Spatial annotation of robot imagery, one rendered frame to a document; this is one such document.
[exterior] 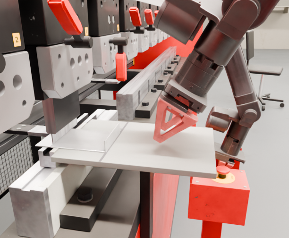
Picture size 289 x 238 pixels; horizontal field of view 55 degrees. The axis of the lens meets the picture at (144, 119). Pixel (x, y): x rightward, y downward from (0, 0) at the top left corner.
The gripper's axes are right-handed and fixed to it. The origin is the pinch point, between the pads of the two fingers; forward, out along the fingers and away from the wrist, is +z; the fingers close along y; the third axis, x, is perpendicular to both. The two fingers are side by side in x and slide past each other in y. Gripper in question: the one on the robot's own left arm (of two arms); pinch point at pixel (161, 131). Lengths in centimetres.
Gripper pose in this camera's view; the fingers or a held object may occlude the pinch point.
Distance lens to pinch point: 47.9
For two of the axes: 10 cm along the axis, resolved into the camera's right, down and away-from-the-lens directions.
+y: -2.0, 3.3, -9.2
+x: 8.6, 5.2, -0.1
